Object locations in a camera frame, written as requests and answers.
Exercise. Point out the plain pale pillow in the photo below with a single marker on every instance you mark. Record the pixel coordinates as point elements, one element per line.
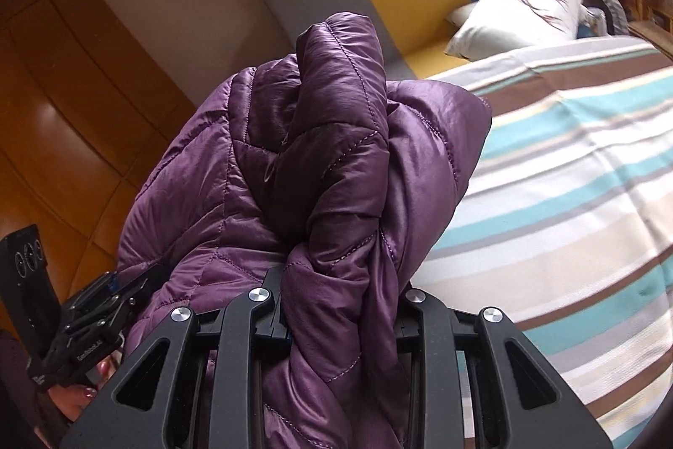
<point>460,13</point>

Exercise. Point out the wooden wardrobe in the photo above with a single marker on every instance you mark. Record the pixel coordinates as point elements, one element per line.
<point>79,86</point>

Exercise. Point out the grey padded bed rail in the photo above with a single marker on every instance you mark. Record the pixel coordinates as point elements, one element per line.
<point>610,2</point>

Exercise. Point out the person's left hand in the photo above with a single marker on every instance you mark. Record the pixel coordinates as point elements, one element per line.
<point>79,396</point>

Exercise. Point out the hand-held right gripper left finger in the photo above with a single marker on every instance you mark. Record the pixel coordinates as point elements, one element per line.
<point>273,309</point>

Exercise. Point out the striped bed sheet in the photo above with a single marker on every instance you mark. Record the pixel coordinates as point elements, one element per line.
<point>568,191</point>

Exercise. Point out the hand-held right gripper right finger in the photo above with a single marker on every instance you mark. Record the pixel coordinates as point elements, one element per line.
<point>423,317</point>

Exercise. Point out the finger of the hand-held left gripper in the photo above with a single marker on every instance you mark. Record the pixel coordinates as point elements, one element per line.
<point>105,307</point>

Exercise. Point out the purple down jacket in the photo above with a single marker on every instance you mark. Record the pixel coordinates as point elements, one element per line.
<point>294,154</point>

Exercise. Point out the white printed pillow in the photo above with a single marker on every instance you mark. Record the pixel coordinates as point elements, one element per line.
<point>520,12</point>

